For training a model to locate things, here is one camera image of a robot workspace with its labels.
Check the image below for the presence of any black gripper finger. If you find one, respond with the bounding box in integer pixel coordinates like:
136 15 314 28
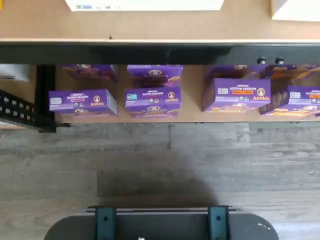
94 206 118 240
207 205 230 240

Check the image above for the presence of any Simple Mills almond bars box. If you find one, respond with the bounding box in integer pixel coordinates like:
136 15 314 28
270 0 320 22

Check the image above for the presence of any purple Annie's pasta box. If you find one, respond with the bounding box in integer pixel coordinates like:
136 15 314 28
124 86 182 119
201 77 272 113
126 64 185 89
206 64 267 80
259 84 320 123
48 89 118 116
61 64 118 83

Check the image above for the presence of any black metal shelf rack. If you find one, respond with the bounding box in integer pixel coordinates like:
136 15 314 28
0 41 320 133

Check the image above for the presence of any Simple Mills Sweet Thins box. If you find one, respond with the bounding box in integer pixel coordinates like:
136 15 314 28
64 0 225 12

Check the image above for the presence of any black perforated neighbour rack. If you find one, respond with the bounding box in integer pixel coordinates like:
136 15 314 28
0 88 37 127

